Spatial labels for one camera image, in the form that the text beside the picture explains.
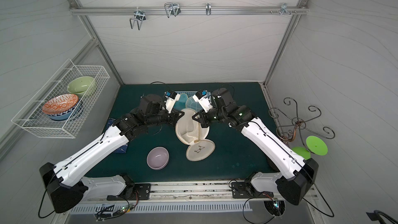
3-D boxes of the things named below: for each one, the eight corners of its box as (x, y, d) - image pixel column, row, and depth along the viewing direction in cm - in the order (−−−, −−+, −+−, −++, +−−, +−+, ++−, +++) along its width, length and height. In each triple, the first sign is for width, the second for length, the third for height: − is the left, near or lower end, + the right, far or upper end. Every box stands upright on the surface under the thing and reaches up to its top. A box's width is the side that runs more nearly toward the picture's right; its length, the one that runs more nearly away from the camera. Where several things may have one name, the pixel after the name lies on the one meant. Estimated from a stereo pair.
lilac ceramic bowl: (146, 170, 80) (143, 168, 77) (151, 149, 87) (149, 146, 84) (168, 170, 80) (167, 168, 77) (171, 149, 87) (170, 146, 84)
